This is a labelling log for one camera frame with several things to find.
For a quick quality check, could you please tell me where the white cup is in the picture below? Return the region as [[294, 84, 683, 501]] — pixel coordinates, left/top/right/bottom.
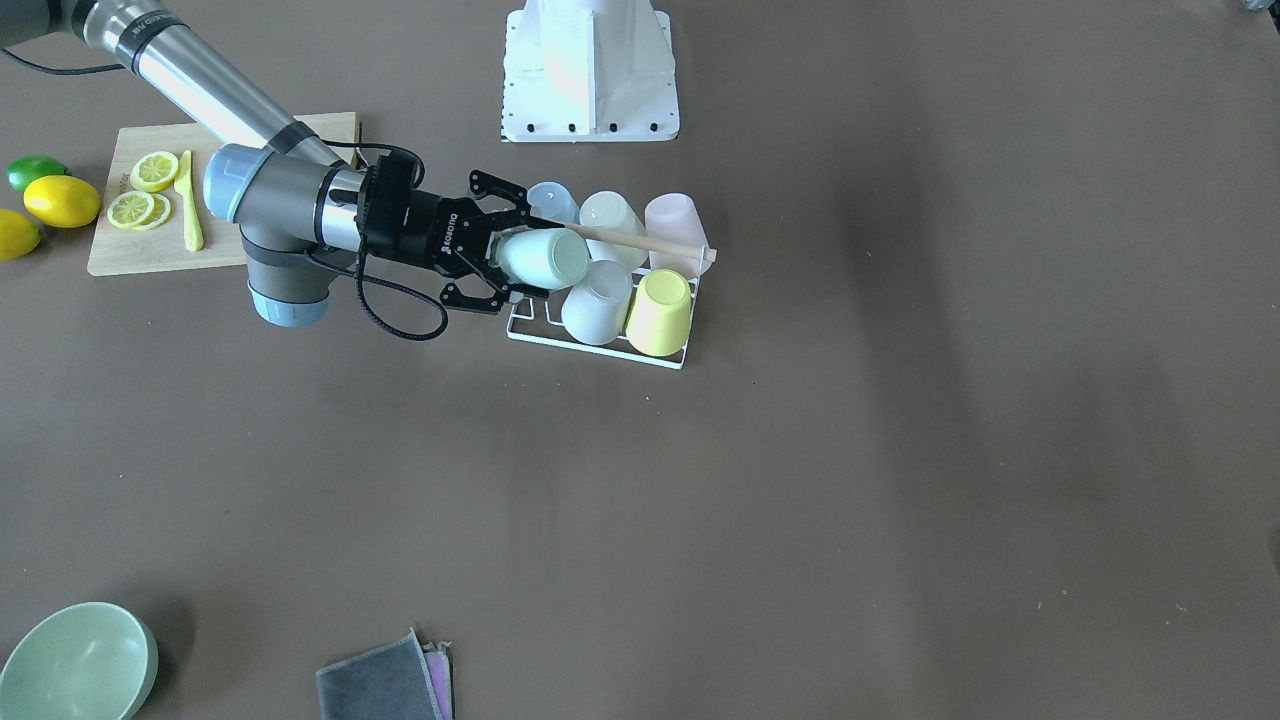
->
[[577, 191, 649, 272]]

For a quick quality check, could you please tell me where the grey cup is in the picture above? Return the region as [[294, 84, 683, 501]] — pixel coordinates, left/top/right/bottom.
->
[[561, 260, 634, 346]]

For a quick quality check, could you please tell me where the yellow cup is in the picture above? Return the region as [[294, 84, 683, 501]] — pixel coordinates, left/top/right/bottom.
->
[[623, 269, 692, 357]]

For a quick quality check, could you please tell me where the bamboo cutting board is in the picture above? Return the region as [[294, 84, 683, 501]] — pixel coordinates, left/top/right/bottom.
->
[[87, 111, 362, 277]]

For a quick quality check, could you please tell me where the mint green cup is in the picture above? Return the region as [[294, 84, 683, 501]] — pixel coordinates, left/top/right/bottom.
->
[[492, 227, 591, 291]]

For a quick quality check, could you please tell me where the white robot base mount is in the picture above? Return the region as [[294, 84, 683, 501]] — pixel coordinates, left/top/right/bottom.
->
[[500, 1, 681, 143]]

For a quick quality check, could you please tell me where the green bowl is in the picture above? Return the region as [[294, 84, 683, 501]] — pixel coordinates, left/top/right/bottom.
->
[[1, 601, 159, 719]]

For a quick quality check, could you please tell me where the pink cloth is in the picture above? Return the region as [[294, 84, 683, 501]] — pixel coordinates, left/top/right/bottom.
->
[[422, 642, 454, 719]]

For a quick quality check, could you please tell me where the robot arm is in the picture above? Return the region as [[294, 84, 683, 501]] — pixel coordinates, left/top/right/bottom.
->
[[3, 1, 550, 327]]

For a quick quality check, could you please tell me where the yellow plastic knife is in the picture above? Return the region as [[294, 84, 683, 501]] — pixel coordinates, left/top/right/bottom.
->
[[173, 149, 205, 252]]

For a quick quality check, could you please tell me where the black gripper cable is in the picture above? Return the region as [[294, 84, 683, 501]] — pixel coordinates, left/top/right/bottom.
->
[[300, 142, 451, 342]]

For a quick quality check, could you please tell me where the lemon slice under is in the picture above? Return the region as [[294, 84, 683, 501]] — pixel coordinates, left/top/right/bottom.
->
[[132, 193, 173, 231]]

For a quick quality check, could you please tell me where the yellow lemon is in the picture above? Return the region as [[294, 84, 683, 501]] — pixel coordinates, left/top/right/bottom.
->
[[0, 208, 42, 261], [23, 176, 102, 228]]

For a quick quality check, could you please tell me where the light blue cup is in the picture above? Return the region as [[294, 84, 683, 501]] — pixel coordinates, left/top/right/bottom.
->
[[527, 181, 580, 224]]

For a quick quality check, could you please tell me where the pink cup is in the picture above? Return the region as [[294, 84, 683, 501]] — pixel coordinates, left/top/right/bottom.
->
[[644, 193, 710, 281]]

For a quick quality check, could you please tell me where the grey cloth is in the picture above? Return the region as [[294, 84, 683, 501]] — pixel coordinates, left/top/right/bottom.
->
[[316, 632, 436, 719]]

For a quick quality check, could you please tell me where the white wire cup holder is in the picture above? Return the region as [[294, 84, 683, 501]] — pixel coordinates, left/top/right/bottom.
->
[[489, 223, 700, 369]]

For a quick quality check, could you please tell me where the green lime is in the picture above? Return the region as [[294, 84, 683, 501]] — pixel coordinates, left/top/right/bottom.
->
[[6, 154, 72, 195]]

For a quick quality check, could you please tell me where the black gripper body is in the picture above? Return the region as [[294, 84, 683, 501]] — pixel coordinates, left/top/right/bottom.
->
[[356, 158, 490, 279]]

